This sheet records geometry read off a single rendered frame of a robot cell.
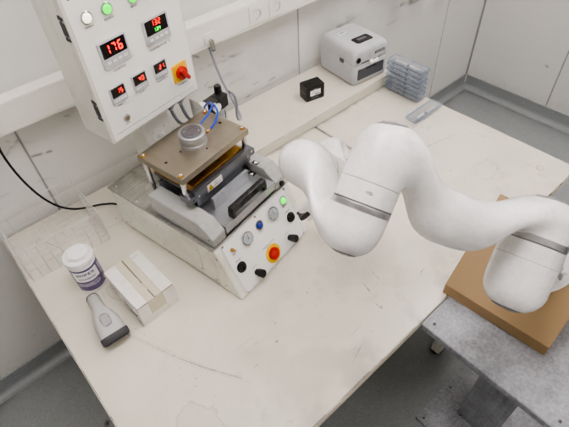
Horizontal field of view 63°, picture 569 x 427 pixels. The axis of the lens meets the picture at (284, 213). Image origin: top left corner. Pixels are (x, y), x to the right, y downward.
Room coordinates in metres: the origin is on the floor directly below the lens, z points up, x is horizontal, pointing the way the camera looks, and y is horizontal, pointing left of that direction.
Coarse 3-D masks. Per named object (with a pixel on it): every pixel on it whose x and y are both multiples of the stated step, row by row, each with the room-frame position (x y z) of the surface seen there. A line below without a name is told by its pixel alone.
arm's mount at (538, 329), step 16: (464, 256) 0.79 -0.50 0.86; (480, 256) 0.77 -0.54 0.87; (464, 272) 0.75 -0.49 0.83; (480, 272) 0.74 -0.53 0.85; (448, 288) 0.73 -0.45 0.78; (464, 288) 0.71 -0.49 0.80; (480, 288) 0.70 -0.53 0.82; (464, 304) 0.69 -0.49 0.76; (480, 304) 0.67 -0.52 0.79; (544, 304) 0.62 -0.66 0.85; (560, 304) 0.61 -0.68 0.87; (496, 320) 0.63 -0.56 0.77; (512, 320) 0.61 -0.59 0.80; (528, 320) 0.60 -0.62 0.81; (544, 320) 0.59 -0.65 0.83; (560, 320) 0.57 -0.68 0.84; (528, 336) 0.57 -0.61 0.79; (544, 336) 0.55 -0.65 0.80; (544, 352) 0.53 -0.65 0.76
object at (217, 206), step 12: (240, 180) 1.02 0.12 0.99; (252, 180) 1.04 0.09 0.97; (228, 192) 0.97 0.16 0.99; (240, 192) 0.99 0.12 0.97; (264, 192) 0.99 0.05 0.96; (204, 204) 0.95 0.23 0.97; (216, 204) 0.93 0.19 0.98; (228, 204) 0.94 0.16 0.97; (252, 204) 0.95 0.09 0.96; (216, 216) 0.90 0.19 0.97; (228, 216) 0.90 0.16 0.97; (240, 216) 0.90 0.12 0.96; (228, 228) 0.86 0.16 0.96
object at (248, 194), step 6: (258, 180) 0.99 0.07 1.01; (264, 180) 0.99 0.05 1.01; (252, 186) 0.97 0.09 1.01; (258, 186) 0.97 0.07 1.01; (264, 186) 0.99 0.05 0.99; (246, 192) 0.95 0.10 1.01; (252, 192) 0.95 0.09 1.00; (240, 198) 0.92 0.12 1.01; (246, 198) 0.93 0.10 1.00; (234, 204) 0.90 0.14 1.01; (240, 204) 0.91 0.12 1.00; (228, 210) 0.89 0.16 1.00; (234, 210) 0.89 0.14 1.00; (234, 216) 0.89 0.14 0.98
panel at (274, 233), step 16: (288, 208) 1.02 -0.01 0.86; (256, 224) 0.92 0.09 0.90; (272, 224) 0.95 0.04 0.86; (288, 224) 0.99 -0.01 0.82; (240, 240) 0.87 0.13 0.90; (256, 240) 0.89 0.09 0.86; (272, 240) 0.92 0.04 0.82; (288, 240) 0.95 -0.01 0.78; (224, 256) 0.82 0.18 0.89; (240, 256) 0.84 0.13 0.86; (256, 256) 0.86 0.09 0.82; (240, 272) 0.81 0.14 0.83
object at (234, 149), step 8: (224, 152) 1.07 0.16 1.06; (232, 152) 1.07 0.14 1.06; (216, 160) 1.04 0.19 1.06; (224, 160) 1.04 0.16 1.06; (208, 168) 1.01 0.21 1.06; (216, 168) 1.01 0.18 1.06; (160, 176) 1.02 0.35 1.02; (200, 176) 0.97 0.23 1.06; (176, 184) 0.98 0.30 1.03; (192, 184) 0.94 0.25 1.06
